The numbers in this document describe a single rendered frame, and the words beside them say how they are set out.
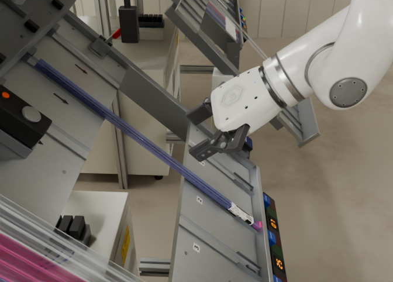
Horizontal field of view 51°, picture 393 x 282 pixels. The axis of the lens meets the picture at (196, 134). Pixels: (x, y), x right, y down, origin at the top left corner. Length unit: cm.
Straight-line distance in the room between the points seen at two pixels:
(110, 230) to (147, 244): 80
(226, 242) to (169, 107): 32
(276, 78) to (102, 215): 59
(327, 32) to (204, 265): 39
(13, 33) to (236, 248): 50
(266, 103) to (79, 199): 62
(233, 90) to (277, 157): 162
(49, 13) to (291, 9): 329
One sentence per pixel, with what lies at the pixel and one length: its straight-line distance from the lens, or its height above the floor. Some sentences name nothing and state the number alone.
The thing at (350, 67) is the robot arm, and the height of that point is 112.
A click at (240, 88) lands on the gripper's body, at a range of 65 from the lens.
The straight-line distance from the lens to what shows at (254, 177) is 95.
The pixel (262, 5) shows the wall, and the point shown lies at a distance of 381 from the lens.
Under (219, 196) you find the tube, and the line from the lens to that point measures 78.
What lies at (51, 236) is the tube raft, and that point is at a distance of 50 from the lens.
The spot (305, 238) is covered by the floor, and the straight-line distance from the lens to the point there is 185.
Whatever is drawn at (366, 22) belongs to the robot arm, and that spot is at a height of 118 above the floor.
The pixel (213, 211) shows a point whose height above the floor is 80.
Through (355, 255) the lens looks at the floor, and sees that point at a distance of 185.
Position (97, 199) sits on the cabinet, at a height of 62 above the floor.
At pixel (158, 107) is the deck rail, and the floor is 89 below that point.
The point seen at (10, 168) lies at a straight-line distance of 54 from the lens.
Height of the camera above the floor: 133
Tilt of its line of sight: 33 degrees down
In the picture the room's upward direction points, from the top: straight up
